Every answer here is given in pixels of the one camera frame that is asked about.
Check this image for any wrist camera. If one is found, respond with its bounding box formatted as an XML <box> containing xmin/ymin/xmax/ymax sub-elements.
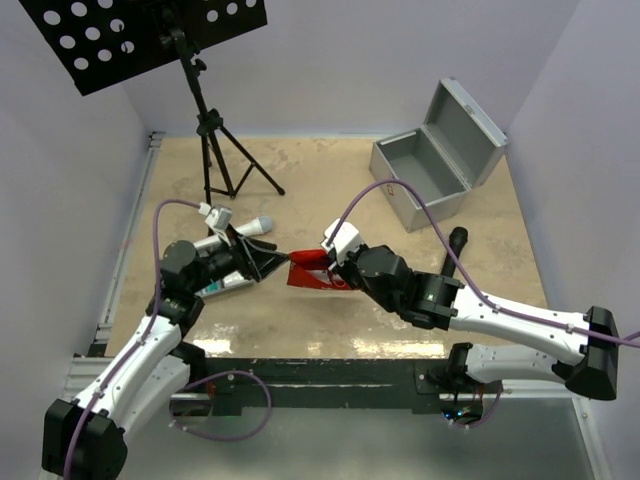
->
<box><xmin>198</xmin><ymin>202</ymin><xmax>232</xmax><ymax>238</ymax></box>
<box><xmin>320</xmin><ymin>218</ymin><xmax>365</xmax><ymax>268</ymax></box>

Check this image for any grey compartment tray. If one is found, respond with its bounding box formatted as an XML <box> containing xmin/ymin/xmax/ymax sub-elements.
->
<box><xmin>196</xmin><ymin>272</ymin><xmax>254</xmax><ymax>299</ymax></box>

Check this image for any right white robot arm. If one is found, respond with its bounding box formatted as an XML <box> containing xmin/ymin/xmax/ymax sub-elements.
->
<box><xmin>329</xmin><ymin>245</ymin><xmax>619</xmax><ymax>401</ymax></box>

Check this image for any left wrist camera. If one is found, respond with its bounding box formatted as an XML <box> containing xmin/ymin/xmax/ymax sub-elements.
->
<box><xmin>198</xmin><ymin>202</ymin><xmax>232</xmax><ymax>238</ymax></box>

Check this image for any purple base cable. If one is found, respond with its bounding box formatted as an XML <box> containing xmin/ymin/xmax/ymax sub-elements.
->
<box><xmin>168</xmin><ymin>368</ymin><xmax>272</xmax><ymax>442</ymax></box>
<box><xmin>448</xmin><ymin>384</ymin><xmax>504</xmax><ymax>431</ymax></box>

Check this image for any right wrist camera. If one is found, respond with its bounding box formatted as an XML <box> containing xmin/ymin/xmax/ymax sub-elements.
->
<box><xmin>320</xmin><ymin>218</ymin><xmax>365</xmax><ymax>268</ymax></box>

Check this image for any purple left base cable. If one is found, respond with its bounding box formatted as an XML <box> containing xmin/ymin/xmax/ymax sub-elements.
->
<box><xmin>168</xmin><ymin>368</ymin><xmax>272</xmax><ymax>442</ymax></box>

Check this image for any black flashlight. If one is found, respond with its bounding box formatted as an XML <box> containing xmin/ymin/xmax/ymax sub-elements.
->
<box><xmin>440</xmin><ymin>226</ymin><xmax>469</xmax><ymax>277</ymax></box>

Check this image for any grey metal case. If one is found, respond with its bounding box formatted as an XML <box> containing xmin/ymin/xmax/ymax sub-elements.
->
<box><xmin>369</xmin><ymin>77</ymin><xmax>508</xmax><ymax>222</ymax></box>

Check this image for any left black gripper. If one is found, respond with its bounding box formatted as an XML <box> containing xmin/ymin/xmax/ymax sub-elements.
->
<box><xmin>189</xmin><ymin>223</ymin><xmax>288</xmax><ymax>293</ymax></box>

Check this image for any red first aid pouch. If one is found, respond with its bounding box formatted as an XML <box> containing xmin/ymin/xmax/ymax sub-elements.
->
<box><xmin>286</xmin><ymin>249</ymin><xmax>350</xmax><ymax>291</ymax></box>

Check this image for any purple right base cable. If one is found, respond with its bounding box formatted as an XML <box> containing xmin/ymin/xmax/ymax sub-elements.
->
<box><xmin>448</xmin><ymin>384</ymin><xmax>504</xmax><ymax>431</ymax></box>

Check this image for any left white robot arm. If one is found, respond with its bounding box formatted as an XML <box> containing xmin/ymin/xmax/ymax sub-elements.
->
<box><xmin>41</xmin><ymin>227</ymin><xmax>289</xmax><ymax>479</ymax></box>

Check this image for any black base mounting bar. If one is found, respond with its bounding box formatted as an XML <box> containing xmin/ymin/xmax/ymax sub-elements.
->
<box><xmin>87</xmin><ymin>354</ymin><xmax>506</xmax><ymax>419</ymax></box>

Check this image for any black perforated music stand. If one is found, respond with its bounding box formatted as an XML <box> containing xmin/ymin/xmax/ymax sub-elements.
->
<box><xmin>18</xmin><ymin>0</ymin><xmax>287</xmax><ymax>236</ymax></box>

